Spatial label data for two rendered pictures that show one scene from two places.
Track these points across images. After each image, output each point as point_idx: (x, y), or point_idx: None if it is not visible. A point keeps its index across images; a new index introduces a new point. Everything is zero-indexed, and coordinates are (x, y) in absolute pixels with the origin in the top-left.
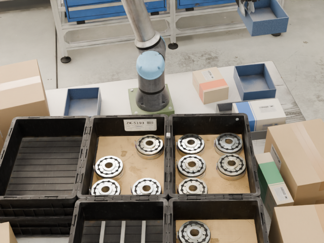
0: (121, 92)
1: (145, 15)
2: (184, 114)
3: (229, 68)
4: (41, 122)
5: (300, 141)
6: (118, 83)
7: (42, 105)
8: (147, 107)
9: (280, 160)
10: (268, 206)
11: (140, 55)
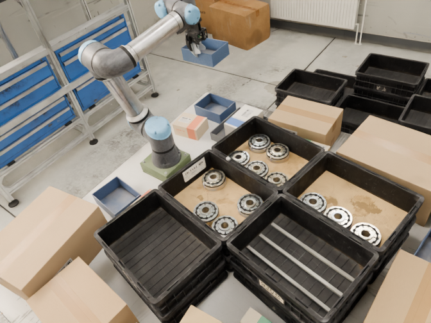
0: (132, 172)
1: (132, 91)
2: (220, 141)
3: (186, 111)
4: (119, 220)
5: (294, 113)
6: (122, 167)
7: (98, 212)
8: (171, 163)
9: (295, 131)
10: None
11: (145, 124)
